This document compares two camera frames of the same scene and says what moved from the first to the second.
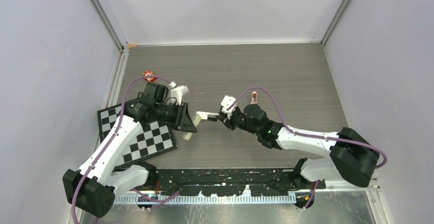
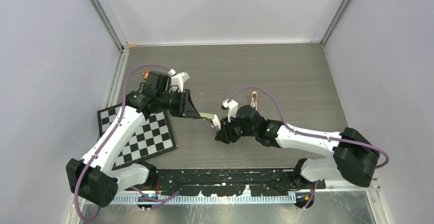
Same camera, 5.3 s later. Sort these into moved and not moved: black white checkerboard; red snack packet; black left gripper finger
Moved: black left gripper finger
Not moved: red snack packet; black white checkerboard
